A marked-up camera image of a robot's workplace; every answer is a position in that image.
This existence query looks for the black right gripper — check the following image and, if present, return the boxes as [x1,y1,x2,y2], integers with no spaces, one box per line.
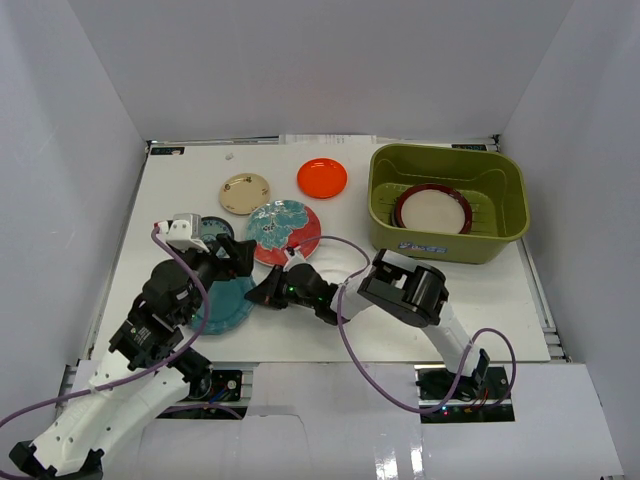
[246,265,318,310]

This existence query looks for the blue white patterned plate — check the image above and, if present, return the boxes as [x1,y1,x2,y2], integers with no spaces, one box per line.
[200,216,235,243]

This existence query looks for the teal scalloped plate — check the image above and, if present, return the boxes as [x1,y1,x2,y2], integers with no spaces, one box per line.
[189,277,255,335]

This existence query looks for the red teal floral plate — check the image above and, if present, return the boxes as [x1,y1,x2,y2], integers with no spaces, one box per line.
[245,200,322,266]

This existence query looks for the orange round plate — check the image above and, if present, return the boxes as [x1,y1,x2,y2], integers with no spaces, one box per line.
[296,158,348,199]

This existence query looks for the red rimmed beige plate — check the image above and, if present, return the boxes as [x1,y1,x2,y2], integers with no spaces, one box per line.
[391,183,472,234]

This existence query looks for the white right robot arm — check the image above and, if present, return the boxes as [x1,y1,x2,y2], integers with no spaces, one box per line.
[245,249,489,399]

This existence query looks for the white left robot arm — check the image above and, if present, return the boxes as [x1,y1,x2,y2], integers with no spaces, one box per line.
[9,230,256,479]

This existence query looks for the olive green plastic bin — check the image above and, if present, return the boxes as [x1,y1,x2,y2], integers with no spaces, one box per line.
[368,144,530,264]

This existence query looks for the cream floral small plate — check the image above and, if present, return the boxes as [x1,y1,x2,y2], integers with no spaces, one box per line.
[218,173,271,215]

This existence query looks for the white paper sheets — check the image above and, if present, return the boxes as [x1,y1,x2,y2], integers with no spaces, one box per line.
[278,134,377,145]

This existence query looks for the black label sticker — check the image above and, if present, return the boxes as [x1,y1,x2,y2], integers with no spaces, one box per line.
[451,144,488,151]
[149,146,185,156]

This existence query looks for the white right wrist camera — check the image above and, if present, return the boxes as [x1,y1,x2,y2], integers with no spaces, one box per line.
[283,246,307,271]

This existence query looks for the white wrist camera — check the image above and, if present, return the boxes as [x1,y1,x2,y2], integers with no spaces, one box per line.
[283,246,307,271]
[156,213,210,253]

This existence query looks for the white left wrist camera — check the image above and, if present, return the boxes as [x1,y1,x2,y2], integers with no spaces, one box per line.
[156,213,210,253]

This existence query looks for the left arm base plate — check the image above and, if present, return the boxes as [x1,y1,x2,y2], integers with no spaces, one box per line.
[187,370,243,403]

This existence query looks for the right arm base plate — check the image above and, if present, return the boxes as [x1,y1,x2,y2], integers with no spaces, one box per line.
[416,366,515,425]

